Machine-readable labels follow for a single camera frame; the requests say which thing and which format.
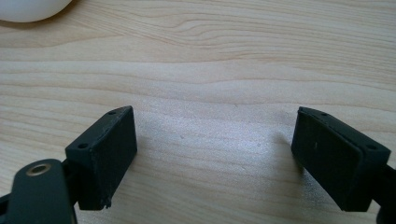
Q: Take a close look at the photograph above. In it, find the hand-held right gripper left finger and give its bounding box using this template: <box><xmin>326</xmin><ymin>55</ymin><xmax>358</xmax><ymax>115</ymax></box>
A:
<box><xmin>64</xmin><ymin>105</ymin><xmax>138</xmax><ymax>211</ymax></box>

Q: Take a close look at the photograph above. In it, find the white plastic bin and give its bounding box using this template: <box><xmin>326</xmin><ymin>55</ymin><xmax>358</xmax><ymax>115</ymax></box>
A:
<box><xmin>0</xmin><ymin>0</ymin><xmax>74</xmax><ymax>23</ymax></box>

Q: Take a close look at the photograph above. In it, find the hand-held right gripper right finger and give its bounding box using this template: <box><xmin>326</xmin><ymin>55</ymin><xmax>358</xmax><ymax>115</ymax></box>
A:
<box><xmin>290</xmin><ymin>105</ymin><xmax>392</xmax><ymax>213</ymax></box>

